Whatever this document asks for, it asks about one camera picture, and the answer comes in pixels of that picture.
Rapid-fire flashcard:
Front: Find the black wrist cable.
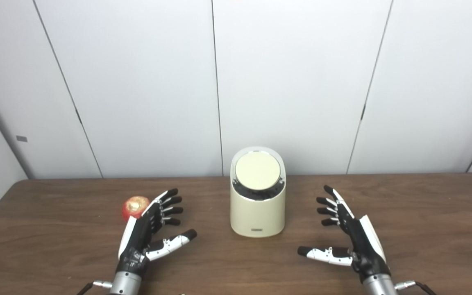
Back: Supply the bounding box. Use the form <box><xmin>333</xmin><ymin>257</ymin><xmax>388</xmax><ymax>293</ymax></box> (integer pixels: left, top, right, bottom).
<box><xmin>395</xmin><ymin>281</ymin><xmax>437</xmax><ymax>295</ymax></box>
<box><xmin>76</xmin><ymin>281</ymin><xmax>113</xmax><ymax>295</ymax></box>

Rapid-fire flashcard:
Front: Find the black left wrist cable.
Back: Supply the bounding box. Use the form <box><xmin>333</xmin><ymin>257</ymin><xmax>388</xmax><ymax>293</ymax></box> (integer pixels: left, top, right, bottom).
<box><xmin>76</xmin><ymin>281</ymin><xmax>113</xmax><ymax>295</ymax></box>

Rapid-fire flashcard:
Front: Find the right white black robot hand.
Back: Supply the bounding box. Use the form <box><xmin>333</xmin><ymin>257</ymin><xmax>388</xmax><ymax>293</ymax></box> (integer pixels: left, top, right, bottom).
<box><xmin>297</xmin><ymin>185</ymin><xmax>391</xmax><ymax>283</ymax></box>

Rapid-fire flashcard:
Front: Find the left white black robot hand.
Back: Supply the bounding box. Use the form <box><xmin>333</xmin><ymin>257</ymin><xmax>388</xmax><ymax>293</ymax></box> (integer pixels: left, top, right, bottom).
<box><xmin>117</xmin><ymin>188</ymin><xmax>198</xmax><ymax>274</ymax></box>

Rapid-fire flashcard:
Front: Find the cream round bin lid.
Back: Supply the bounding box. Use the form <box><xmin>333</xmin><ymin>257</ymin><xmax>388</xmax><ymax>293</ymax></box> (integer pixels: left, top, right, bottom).
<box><xmin>235</xmin><ymin>151</ymin><xmax>281</xmax><ymax>191</ymax></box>

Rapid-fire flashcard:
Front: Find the cream-colored round bin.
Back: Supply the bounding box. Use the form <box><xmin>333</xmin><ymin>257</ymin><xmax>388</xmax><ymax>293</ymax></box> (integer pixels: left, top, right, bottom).
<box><xmin>230</xmin><ymin>147</ymin><xmax>286</xmax><ymax>238</ymax></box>

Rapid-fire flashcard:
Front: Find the red apple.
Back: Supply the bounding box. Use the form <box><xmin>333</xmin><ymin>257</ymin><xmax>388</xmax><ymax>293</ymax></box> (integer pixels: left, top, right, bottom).
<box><xmin>122</xmin><ymin>196</ymin><xmax>151</xmax><ymax>222</ymax></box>

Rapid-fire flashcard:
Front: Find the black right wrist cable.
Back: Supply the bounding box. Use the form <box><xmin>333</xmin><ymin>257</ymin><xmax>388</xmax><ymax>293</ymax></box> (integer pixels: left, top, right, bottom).
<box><xmin>395</xmin><ymin>281</ymin><xmax>437</xmax><ymax>295</ymax></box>

